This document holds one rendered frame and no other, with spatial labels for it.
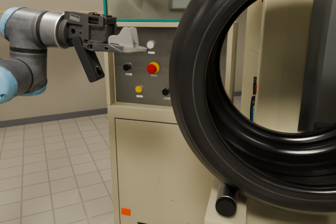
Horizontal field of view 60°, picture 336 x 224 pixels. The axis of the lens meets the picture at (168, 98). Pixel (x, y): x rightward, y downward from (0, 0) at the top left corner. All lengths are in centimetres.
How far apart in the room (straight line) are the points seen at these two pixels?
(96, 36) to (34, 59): 19
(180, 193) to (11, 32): 98
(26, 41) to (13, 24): 5
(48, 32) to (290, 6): 65
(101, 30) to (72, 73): 327
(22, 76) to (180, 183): 89
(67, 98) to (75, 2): 121
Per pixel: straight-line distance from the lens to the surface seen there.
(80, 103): 407
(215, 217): 70
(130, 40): 68
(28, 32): 80
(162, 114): 128
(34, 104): 402
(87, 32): 71
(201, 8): 55
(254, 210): 84
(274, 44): 92
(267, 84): 93
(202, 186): 137
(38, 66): 82
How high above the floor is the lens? 128
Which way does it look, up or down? 15 degrees down
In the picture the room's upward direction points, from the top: straight up
